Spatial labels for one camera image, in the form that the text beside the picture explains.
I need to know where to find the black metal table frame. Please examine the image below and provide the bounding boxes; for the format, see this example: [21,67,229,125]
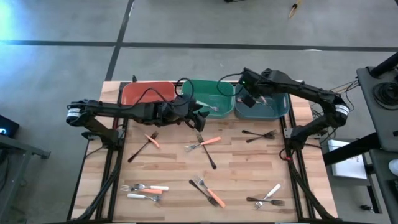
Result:
[67,81,338,223]

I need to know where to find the green plastic bin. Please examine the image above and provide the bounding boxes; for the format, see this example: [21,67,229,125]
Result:
[180,79,235,119]

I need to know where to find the black pole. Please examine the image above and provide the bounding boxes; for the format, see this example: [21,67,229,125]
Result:
[369,51,398,79]

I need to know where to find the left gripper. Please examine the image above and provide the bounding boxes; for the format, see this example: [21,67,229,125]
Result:
[154,100,210,133]

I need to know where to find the blue-grey plastic bin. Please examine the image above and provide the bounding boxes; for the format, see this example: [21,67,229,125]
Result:
[234,83,290,121]

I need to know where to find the black coiled cable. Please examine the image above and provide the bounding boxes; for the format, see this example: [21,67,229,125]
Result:
[372,81,398,110]

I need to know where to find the yellow black floor tool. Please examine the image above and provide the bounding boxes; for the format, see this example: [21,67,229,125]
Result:
[288,1,303,19]

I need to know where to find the black camera cable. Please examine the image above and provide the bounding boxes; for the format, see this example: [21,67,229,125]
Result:
[216,72,247,98]
[136,77,195,108]

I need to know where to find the thin coloured wires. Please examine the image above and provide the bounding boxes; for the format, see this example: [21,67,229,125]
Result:
[329,79,361,113]

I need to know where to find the black stand bar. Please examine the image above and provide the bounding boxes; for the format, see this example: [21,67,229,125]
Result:
[322,132,382,166]

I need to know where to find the grey cart shelf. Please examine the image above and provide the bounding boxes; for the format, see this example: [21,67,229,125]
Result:
[368,148,398,224]

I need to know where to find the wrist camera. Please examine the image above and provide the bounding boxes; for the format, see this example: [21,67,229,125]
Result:
[182,95,197,108]
[242,95,257,108]

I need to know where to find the white flat box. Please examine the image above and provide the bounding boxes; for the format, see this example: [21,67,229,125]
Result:
[328,139,368,180]

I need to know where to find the grey cart top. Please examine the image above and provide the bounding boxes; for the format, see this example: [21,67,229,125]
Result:
[356,66,398,153]

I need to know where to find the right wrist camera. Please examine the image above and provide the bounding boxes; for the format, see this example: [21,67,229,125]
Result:
[242,95,257,108]

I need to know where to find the black box with blue light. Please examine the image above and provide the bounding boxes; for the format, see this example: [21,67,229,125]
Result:
[0,114,20,138]

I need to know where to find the white round object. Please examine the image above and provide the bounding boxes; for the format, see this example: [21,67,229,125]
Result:
[388,158,398,177]

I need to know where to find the grey metal stand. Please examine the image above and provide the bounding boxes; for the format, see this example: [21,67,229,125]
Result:
[0,133,52,224]

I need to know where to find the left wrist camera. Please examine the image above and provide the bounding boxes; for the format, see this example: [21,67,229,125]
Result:
[182,95,197,108]

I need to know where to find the orange plastic bin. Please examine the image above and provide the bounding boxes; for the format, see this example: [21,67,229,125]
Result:
[121,81,177,108]

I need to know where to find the black cable bundle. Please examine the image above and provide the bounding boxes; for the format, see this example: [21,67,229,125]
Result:
[288,164,335,222]
[76,161,122,222]

